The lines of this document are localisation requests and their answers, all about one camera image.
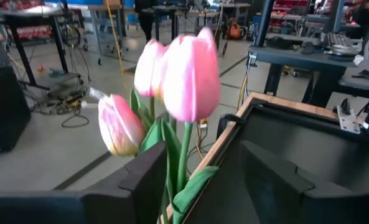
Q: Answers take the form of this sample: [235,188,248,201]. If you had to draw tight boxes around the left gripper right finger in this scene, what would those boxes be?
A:
[239,139,369,224]

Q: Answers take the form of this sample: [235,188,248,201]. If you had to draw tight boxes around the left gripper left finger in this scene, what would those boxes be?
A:
[0,141,169,224]

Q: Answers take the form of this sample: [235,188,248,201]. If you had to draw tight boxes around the pale pink tulip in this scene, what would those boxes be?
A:
[96,89,165,158]

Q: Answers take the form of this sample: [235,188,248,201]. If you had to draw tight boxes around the black table clamp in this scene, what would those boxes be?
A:
[216,113,246,141]

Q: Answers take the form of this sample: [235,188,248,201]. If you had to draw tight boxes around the black knob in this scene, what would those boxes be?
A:
[340,98,352,115]

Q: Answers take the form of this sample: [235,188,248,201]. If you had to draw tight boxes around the dark blue desk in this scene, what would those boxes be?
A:
[248,45,359,108]

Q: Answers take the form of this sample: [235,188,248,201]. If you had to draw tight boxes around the grey side table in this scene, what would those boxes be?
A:
[338,55,369,98]

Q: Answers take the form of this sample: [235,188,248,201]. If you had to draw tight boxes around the flat black object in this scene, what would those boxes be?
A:
[351,70,369,81]

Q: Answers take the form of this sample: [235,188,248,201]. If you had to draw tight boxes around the black desk device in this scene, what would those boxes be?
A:
[266,36,297,50]

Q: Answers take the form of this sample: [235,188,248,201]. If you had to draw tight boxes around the large black box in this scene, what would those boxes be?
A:
[0,64,32,156]

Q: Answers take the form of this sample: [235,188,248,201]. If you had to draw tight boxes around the silver round object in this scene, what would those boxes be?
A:
[330,44,361,57]

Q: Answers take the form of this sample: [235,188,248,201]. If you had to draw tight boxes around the black keyboard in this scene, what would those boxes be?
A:
[320,32,355,47]

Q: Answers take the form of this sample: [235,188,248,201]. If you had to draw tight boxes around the orange vacuum cleaner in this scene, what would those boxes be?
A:
[227,17,247,40]

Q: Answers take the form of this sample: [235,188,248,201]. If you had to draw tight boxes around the dark blue pole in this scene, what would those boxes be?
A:
[327,0,347,34]
[253,0,276,48]

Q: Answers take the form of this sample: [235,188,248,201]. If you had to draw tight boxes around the grey metal cart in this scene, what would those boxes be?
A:
[87,4,131,66]

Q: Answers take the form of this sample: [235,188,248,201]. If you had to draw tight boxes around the person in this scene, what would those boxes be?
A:
[348,0,369,30]
[133,0,156,43]

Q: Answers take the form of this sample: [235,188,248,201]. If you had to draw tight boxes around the red shelf rack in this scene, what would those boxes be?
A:
[271,0,312,34]

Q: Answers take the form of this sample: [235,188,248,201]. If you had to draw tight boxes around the red storage bins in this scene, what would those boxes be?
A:
[16,26,53,40]

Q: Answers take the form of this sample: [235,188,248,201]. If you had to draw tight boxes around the cardboard box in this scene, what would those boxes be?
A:
[102,0,123,10]

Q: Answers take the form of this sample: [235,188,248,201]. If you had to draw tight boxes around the blue storage bins row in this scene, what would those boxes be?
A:
[44,0,106,5]

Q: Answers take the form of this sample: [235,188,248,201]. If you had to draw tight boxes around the black-legged work table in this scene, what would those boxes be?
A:
[0,4,70,90]

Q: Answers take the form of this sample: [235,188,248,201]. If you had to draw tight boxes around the metal mounting bracket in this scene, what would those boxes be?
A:
[336,105,362,134]

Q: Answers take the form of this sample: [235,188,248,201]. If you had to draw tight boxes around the yellow cable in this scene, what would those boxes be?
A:
[236,74,250,111]

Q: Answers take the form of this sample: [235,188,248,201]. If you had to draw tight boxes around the floor cable tangle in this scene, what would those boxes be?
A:
[19,71,91,129]

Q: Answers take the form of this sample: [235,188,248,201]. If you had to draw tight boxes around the hanging yellow rope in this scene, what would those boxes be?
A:
[105,0,124,75]

